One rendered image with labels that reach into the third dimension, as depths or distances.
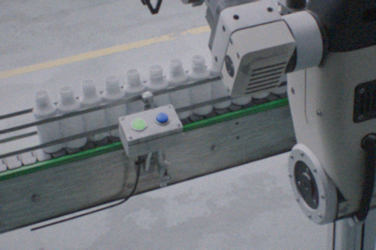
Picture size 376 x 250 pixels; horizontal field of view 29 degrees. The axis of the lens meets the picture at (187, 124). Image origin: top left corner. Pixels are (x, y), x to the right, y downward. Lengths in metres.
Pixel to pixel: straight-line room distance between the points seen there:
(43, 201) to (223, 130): 0.52
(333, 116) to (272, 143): 0.87
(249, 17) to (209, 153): 0.96
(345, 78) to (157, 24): 3.92
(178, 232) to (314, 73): 2.01
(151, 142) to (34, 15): 3.82
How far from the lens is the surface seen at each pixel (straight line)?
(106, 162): 1.91
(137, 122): 1.74
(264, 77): 1.11
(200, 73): 1.91
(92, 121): 1.88
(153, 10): 1.61
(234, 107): 2.00
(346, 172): 1.30
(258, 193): 3.32
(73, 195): 1.94
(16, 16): 5.55
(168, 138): 1.76
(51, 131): 1.86
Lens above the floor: 2.01
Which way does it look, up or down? 31 degrees down
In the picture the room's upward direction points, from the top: 5 degrees counter-clockwise
